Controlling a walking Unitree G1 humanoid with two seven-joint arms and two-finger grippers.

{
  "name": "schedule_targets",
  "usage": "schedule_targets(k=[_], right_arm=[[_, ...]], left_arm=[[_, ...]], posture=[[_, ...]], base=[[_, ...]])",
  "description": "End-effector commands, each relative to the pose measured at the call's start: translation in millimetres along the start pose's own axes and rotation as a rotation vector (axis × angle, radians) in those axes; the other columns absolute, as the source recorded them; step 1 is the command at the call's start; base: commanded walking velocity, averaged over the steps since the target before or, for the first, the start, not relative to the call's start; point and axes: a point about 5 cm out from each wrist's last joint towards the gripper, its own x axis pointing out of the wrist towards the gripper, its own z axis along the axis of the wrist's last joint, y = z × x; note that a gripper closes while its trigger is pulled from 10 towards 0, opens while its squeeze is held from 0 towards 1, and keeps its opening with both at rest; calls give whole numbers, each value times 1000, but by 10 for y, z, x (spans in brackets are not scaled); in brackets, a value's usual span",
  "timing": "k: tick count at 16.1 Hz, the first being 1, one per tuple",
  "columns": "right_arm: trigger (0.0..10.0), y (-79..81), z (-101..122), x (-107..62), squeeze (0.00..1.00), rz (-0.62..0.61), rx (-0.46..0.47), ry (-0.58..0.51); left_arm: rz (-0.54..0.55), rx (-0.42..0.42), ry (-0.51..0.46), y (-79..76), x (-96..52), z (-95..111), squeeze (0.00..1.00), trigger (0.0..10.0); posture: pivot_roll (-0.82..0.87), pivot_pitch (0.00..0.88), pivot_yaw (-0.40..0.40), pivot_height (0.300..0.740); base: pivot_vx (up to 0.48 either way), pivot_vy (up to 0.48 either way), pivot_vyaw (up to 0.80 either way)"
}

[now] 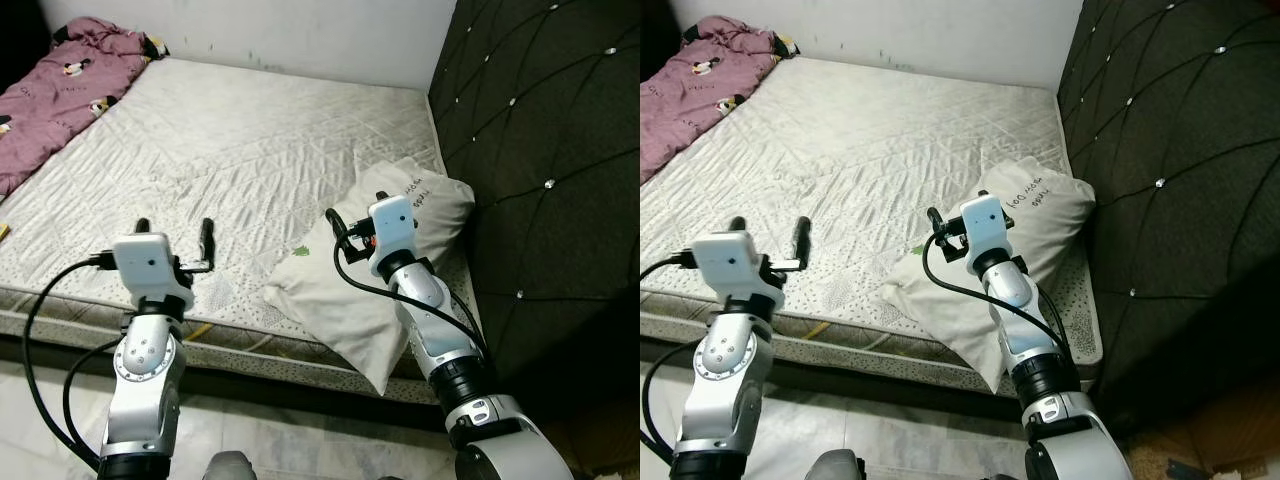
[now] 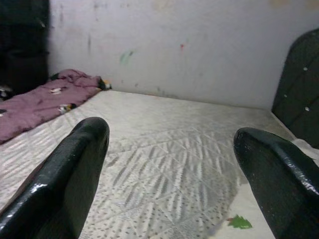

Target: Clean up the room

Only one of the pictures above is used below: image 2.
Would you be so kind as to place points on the purple cartoon print blanket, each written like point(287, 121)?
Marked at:
point(37, 107)

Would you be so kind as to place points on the large black cabinet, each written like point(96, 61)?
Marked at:
point(22, 49)

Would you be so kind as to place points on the white quilted mattress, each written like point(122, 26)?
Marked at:
point(162, 149)

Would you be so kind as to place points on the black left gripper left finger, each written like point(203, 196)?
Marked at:
point(62, 179)

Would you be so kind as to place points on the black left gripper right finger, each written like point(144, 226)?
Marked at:
point(281, 184)

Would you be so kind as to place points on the white pillow green tree print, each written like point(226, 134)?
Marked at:
point(244, 211)

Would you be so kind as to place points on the black tufted headboard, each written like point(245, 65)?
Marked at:
point(299, 87)

